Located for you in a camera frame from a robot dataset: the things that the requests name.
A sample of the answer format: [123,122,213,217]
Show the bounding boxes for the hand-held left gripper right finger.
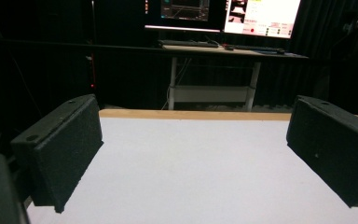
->
[285,94,358,208]

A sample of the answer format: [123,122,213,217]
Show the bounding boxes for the black curtain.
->
[255,0,358,108]

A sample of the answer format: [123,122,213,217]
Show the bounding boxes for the bright computer monitor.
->
[223,0,302,40]

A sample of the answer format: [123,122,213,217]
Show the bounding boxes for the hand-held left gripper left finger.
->
[9,93,104,214]

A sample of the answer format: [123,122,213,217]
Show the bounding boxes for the slim black keyboard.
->
[224,44,286,55]

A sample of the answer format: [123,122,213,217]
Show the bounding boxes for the wooden desk with white legs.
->
[155,44,310,112]

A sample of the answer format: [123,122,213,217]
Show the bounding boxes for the black metal stand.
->
[85,0,98,94]

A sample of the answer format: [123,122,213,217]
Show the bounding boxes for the dark computer monitor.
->
[144,0,227,34]

